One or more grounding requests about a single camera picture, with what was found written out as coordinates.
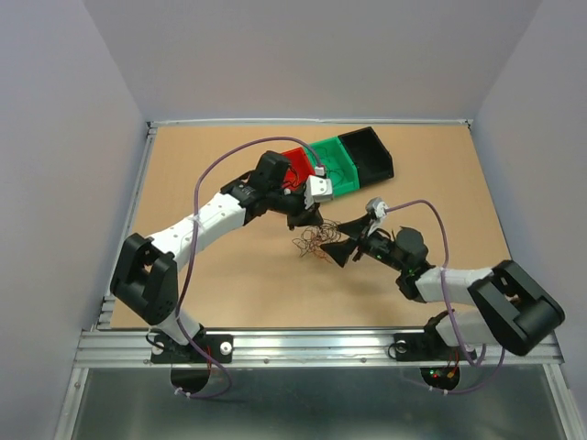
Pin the red plastic bin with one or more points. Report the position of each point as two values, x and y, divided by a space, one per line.
299 170

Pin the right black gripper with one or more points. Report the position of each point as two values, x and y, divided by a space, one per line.
340 250

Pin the black plastic bin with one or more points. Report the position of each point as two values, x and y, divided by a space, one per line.
372 160

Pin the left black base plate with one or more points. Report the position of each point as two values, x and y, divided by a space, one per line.
165 351

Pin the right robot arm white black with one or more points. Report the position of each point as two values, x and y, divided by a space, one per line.
501 305

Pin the green plastic bin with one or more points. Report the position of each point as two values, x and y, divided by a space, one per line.
341 169

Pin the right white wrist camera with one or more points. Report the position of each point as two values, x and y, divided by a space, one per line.
376 210

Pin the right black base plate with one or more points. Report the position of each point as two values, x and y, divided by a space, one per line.
413 347

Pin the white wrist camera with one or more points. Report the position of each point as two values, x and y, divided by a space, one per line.
318 189
376 210

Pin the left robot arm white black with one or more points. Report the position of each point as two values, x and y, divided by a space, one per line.
145 278

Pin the aluminium mounting rail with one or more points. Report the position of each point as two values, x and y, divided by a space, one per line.
254 349

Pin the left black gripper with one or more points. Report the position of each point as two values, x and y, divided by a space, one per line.
304 217

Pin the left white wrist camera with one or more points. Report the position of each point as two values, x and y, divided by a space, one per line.
318 189

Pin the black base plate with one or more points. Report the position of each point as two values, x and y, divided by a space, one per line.
165 351
413 347

